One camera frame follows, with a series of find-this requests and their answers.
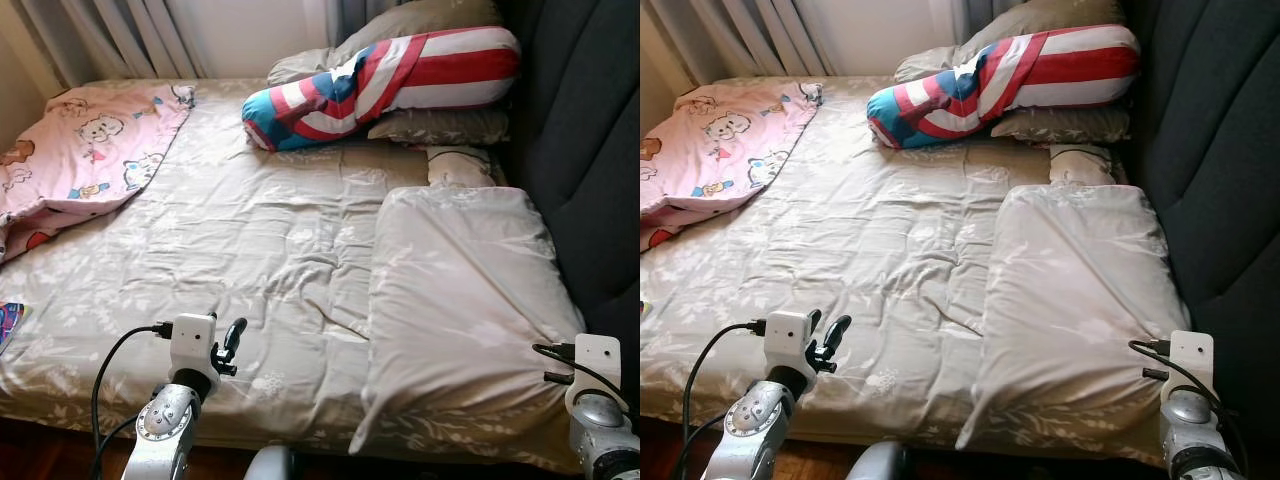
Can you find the grey leaf-print bed sheet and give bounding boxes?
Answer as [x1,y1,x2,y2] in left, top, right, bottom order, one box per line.
[640,75,1201,471]
[0,78,591,476]

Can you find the pink cartoon print blanket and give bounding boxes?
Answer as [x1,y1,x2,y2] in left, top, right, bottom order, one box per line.
[0,82,197,264]
[640,80,824,253]

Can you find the small cream pillow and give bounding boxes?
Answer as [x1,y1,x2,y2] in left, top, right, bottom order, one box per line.
[1047,143,1118,187]
[427,146,499,190]

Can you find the flat taupe patterned pillow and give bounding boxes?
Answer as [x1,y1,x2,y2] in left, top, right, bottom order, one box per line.
[990,105,1133,145]
[367,108,511,148]

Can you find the grey curtain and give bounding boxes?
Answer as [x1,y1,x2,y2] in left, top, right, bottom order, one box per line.
[645,0,833,89]
[322,0,406,49]
[948,0,1026,46]
[18,0,213,89]

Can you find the stars and stripes bolster pillow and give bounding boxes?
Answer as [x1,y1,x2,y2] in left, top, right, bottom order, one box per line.
[241,26,522,153]
[866,24,1142,151]

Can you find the dark grey upholstered headboard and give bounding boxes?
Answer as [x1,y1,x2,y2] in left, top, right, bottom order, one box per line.
[1120,0,1280,461]
[498,0,641,341]

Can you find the large taupe pillow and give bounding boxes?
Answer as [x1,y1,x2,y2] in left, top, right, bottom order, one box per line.
[267,0,503,87]
[893,0,1129,85]

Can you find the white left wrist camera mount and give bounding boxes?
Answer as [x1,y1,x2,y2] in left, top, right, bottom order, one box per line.
[763,310,819,393]
[170,312,219,396]

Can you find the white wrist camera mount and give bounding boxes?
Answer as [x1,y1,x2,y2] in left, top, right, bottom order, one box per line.
[1166,330,1217,401]
[570,334,623,421]
[763,310,819,393]
[170,312,219,396]

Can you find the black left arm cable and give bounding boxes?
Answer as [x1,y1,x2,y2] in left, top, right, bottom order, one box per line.
[90,322,176,480]
[680,320,769,480]

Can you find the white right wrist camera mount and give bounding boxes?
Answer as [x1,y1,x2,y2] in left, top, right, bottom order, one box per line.
[570,334,623,421]
[1166,330,1217,401]

